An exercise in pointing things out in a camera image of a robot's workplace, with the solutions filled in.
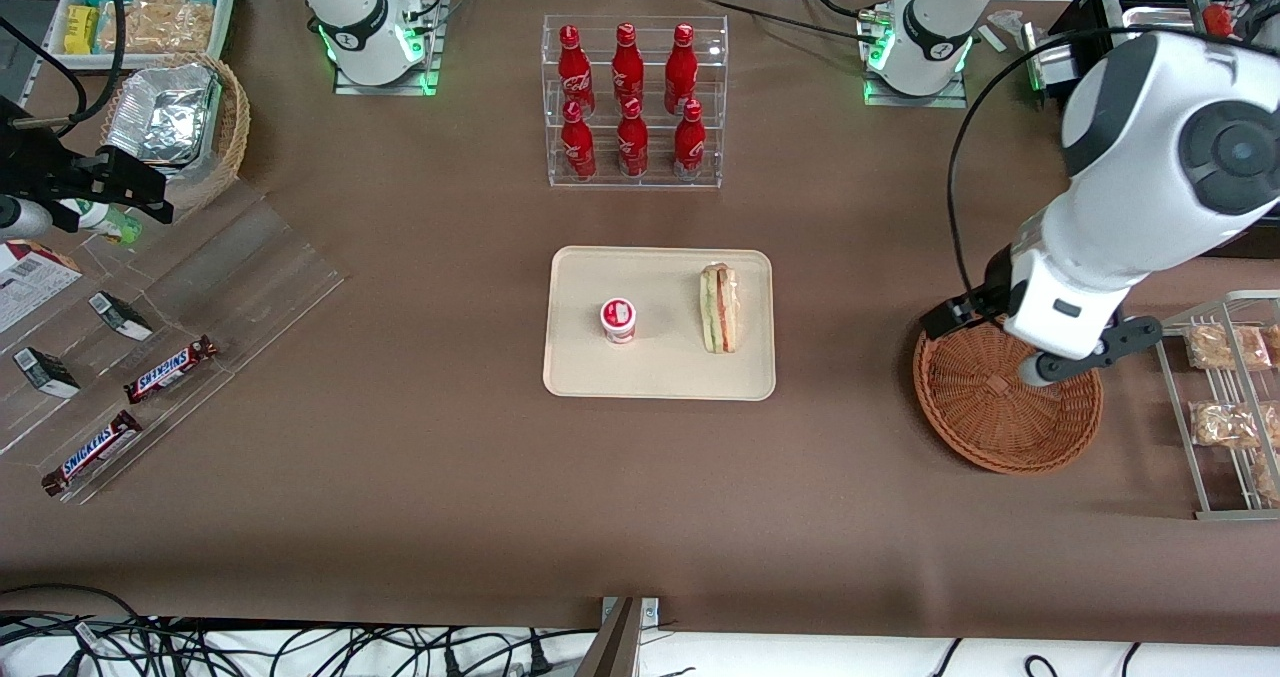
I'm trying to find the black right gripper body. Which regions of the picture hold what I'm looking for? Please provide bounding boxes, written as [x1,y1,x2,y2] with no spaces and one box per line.
[0,97,79,203]

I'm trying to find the triangle sandwich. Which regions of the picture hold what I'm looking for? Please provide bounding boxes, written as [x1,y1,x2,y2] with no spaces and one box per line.
[699,263,742,354]

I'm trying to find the round brown wicker basket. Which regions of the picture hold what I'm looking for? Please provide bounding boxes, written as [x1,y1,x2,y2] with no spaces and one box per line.
[913,317,1104,475]

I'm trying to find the wicker basket with foil packs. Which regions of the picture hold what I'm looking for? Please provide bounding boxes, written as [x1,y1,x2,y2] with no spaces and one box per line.
[100,54,251,210]

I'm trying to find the beige plastic tray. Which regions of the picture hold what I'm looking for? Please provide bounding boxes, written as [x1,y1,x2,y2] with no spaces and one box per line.
[543,246,777,401]

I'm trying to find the green bottle white cap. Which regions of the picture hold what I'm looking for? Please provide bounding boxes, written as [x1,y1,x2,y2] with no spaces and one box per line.
[60,197,143,245]

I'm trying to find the silver foil pack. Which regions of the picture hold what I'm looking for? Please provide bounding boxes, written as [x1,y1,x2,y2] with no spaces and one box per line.
[105,62,219,168]

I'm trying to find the small black carton box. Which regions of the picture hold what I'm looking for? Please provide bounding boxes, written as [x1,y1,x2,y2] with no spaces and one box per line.
[12,347,81,399]
[88,291,154,342]

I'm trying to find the white red snack box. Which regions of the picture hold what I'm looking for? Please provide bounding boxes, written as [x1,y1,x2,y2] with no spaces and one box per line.
[0,240,83,333]

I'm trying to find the clear acrylic stepped display stand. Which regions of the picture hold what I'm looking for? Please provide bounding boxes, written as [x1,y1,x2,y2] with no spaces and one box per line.
[0,182,346,506]

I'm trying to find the yellow snack pack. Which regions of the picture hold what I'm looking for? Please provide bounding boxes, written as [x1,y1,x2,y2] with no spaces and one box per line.
[64,5,101,55]

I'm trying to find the bagged bread pieces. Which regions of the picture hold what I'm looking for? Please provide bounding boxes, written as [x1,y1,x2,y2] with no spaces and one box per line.
[100,0,216,55]

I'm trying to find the brown Snickers bar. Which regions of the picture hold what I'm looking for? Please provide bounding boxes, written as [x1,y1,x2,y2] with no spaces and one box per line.
[41,410,143,498]
[123,335,218,405]

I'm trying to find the white plastic bin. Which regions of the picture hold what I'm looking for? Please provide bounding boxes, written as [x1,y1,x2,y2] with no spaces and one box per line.
[45,0,238,68]

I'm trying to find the white crumpled wrapper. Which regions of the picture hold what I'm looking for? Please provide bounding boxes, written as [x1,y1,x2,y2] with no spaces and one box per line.
[985,9,1031,53]

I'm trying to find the black metal box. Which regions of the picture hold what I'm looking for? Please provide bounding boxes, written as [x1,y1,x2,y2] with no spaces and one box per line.
[1025,0,1280,108]

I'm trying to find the red cola bottle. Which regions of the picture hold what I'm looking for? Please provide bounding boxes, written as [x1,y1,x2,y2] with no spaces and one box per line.
[673,99,707,180]
[665,23,699,116]
[616,97,650,178]
[556,24,597,116]
[612,22,646,113]

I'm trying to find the red white yogurt cup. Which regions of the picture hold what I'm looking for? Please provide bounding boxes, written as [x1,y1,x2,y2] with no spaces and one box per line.
[600,297,638,345]

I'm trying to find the clear acrylic bottle rack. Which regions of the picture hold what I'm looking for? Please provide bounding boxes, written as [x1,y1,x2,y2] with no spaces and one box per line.
[542,14,729,190]

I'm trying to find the red Coca-Cola can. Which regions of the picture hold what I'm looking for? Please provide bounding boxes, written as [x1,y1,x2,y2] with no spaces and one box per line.
[560,100,598,181]

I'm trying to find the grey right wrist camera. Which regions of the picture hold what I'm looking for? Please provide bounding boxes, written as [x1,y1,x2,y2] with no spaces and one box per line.
[0,195,81,238]

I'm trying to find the black cable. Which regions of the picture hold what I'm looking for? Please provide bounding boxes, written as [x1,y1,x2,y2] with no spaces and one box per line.
[0,0,126,138]
[0,585,151,658]
[947,25,1161,308]

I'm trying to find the metal wire display rack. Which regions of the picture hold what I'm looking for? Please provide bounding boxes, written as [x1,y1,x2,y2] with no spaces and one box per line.
[1155,290,1280,521]

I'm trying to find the metal table bracket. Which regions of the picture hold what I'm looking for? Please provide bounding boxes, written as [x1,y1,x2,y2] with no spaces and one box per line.
[580,597,661,677]

